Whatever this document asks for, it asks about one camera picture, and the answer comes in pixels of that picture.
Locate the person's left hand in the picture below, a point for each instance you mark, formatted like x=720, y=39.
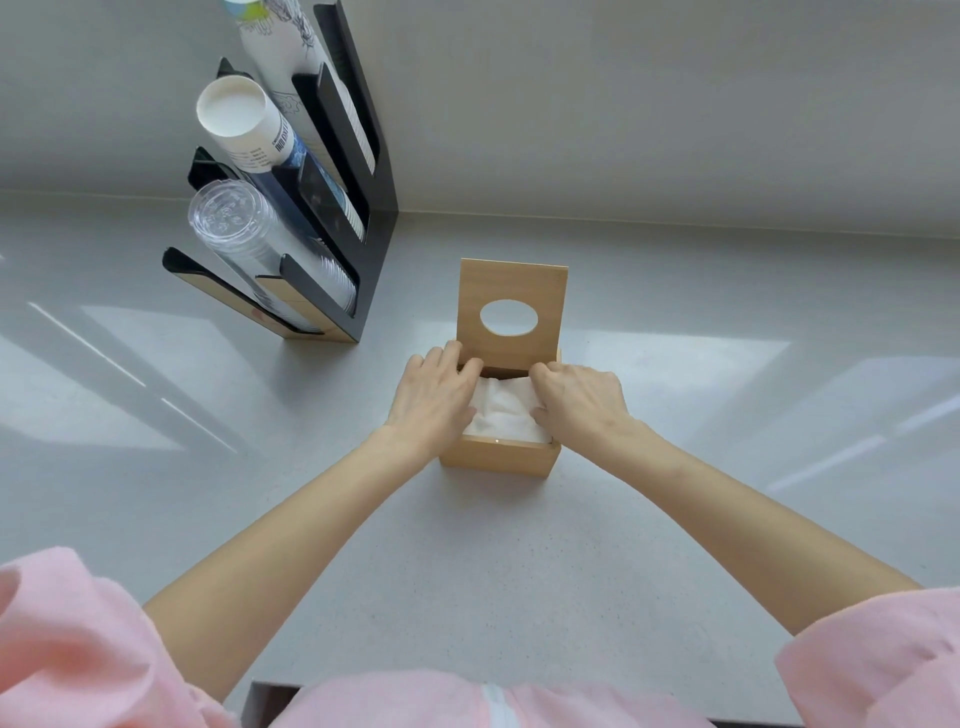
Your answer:
x=427, y=405

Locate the person's right hand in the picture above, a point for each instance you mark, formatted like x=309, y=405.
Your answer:
x=585, y=405

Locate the person's right thumb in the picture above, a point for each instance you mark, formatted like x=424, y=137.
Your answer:
x=541, y=411

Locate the person's left middle finger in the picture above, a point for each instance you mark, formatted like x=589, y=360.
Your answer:
x=433, y=356

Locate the person's left thumb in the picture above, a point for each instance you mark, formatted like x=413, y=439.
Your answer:
x=472, y=369

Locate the stack of white tissues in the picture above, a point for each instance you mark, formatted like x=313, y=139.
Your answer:
x=504, y=412

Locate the person's right forearm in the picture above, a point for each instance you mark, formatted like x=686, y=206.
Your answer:
x=742, y=532

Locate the person's left forearm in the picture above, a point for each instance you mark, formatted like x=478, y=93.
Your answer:
x=292, y=540

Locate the wooden tissue box with lid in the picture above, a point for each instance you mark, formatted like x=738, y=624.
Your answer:
x=510, y=454

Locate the black cup dispenser rack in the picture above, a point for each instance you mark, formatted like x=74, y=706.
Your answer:
x=379, y=247

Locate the stack of clear plastic cups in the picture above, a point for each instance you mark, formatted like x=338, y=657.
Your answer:
x=232, y=221

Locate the paper cup stack, blue print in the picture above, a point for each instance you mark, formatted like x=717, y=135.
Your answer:
x=240, y=120

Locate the paper cup stack, line drawing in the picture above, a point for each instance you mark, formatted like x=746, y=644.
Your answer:
x=281, y=45

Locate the pink shirt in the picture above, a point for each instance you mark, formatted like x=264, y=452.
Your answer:
x=75, y=660

